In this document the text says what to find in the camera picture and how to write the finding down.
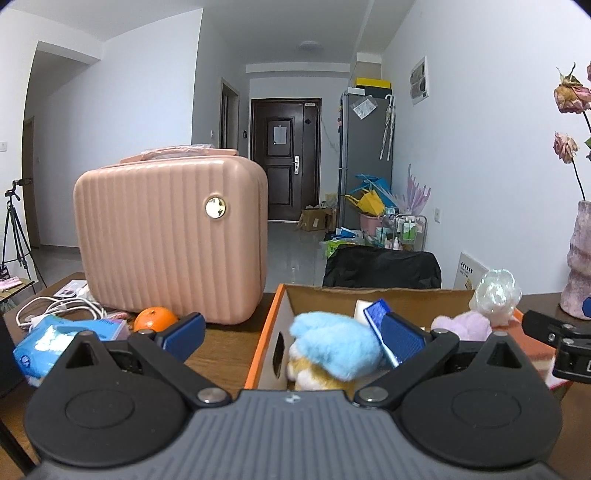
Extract brown layered sponge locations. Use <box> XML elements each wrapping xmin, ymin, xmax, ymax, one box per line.
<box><xmin>533</xmin><ymin>356</ymin><xmax>563</xmax><ymax>389</ymax></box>

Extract blue tissue pocket pack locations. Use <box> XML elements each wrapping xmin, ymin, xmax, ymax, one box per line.
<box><xmin>365</xmin><ymin>299</ymin><xmax>400</xmax><ymax>368</ymax></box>

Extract light blue plush toy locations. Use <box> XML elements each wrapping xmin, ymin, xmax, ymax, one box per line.
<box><xmin>290</xmin><ymin>311</ymin><xmax>384</xmax><ymax>381</ymax></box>

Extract iridescent white shower cap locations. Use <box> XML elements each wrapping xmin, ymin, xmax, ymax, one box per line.
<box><xmin>469</xmin><ymin>269</ymin><xmax>522</xmax><ymax>327</ymax></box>

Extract lilac fluffy headband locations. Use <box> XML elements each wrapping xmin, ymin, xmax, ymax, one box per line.
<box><xmin>431</xmin><ymin>311</ymin><xmax>492</xmax><ymax>341</ymax></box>

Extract yellow white hamster plush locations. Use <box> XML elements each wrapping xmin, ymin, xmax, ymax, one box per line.
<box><xmin>286</xmin><ymin>344</ymin><xmax>355</xmax><ymax>395</ymax></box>

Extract white round sponge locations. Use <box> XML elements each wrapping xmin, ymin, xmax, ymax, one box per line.
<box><xmin>353</xmin><ymin>299</ymin><xmax>373</xmax><ymax>324</ymax></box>

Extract pink ceramic vase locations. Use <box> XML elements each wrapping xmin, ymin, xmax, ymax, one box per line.
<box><xmin>560</xmin><ymin>201</ymin><xmax>591</xmax><ymax>321</ymax></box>

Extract orange fruit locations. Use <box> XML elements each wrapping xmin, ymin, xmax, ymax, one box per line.
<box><xmin>132</xmin><ymin>306</ymin><xmax>178</xmax><ymax>332</ymax></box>

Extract red cardboard box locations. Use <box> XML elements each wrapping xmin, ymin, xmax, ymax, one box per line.
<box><xmin>243</xmin><ymin>282</ymin><xmax>574</xmax><ymax>392</ymax></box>

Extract white flat panel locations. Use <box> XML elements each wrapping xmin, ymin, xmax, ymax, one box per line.
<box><xmin>454</xmin><ymin>252</ymin><xmax>489</xmax><ymax>290</ymax></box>

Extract pink ribbed suitcase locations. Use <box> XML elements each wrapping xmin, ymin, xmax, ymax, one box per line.
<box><xmin>73</xmin><ymin>146</ymin><xmax>269</xmax><ymax>325</ymax></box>

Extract blue tissue package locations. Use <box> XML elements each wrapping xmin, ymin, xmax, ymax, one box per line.
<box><xmin>13</xmin><ymin>315</ymin><xmax>129</xmax><ymax>387</ymax></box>

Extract yellow bag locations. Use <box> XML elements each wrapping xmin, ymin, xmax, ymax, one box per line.
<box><xmin>345</xmin><ymin>189</ymin><xmax>386</xmax><ymax>217</ymax></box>

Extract cardboard box on floor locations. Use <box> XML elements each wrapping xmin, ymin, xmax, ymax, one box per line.
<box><xmin>297</xmin><ymin>208</ymin><xmax>334</xmax><ymax>232</ymax></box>

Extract grey refrigerator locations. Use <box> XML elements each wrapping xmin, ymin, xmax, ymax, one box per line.
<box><xmin>338</xmin><ymin>93</ymin><xmax>392</xmax><ymax>230</ymax></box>

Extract dried pink roses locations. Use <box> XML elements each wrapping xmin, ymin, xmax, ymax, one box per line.
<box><xmin>553</xmin><ymin>63</ymin><xmax>590</xmax><ymax>201</ymax></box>

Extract dark brown door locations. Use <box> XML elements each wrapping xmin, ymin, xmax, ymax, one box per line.
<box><xmin>250</xmin><ymin>98</ymin><xmax>322</xmax><ymax>222</ymax></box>

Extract wire rack with bottles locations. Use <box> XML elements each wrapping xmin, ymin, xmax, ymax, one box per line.
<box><xmin>375</xmin><ymin>214</ymin><xmax>427</xmax><ymax>252</ymax></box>

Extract white cables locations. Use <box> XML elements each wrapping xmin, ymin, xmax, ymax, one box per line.
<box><xmin>15</xmin><ymin>294</ymin><xmax>108</xmax><ymax>331</ymax></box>

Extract black camera tripod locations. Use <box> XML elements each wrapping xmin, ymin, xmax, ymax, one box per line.
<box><xmin>1</xmin><ymin>178</ymin><xmax>47</xmax><ymax>287</ymax></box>

